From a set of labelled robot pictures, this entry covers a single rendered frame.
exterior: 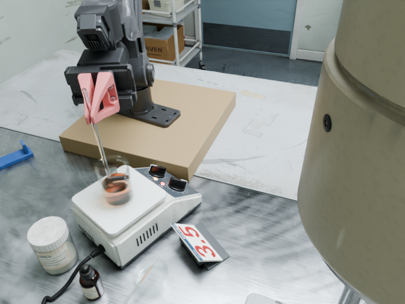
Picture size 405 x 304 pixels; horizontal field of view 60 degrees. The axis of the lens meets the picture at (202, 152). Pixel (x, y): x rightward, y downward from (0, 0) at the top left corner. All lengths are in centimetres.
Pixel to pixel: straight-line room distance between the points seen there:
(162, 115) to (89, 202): 33
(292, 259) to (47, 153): 60
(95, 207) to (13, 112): 57
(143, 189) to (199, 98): 40
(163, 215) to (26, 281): 24
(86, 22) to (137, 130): 35
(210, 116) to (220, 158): 12
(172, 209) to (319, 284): 27
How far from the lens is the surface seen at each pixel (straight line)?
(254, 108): 97
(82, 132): 87
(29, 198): 80
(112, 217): 58
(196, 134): 80
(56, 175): 83
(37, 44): 254
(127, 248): 59
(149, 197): 60
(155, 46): 283
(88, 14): 56
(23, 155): 91
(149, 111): 87
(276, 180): 75
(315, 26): 343
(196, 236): 63
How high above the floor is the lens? 141
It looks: 39 degrees down
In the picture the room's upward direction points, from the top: 2 degrees counter-clockwise
